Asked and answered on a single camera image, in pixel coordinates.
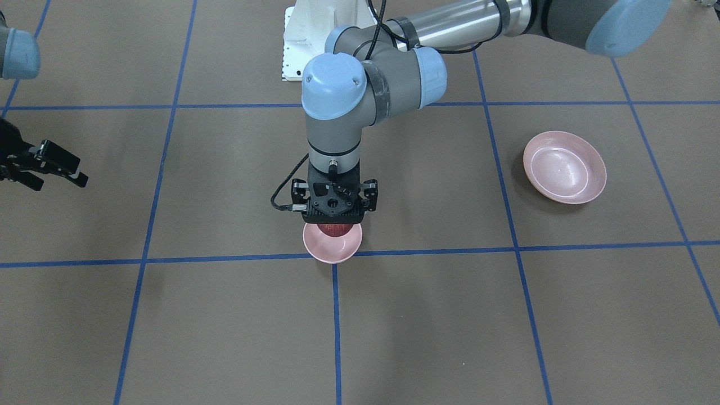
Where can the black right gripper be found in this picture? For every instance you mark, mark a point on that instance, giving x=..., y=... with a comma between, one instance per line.
x=12, y=147

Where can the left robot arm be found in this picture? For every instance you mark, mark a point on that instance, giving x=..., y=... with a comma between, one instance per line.
x=366, y=76

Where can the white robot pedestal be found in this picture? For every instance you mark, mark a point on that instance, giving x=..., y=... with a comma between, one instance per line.
x=307, y=25

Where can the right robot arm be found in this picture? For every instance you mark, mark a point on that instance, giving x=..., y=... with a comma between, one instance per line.
x=21, y=60

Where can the pink plate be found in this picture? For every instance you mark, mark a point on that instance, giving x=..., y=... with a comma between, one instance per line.
x=564, y=167

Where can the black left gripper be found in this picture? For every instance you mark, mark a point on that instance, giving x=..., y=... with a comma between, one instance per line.
x=298, y=194

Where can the brown paper table cover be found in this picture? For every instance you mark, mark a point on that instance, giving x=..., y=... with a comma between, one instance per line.
x=170, y=279

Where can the pink bowl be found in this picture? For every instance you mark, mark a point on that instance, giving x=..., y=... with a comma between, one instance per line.
x=330, y=249

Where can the red apple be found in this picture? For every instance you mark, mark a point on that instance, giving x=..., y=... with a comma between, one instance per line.
x=335, y=230

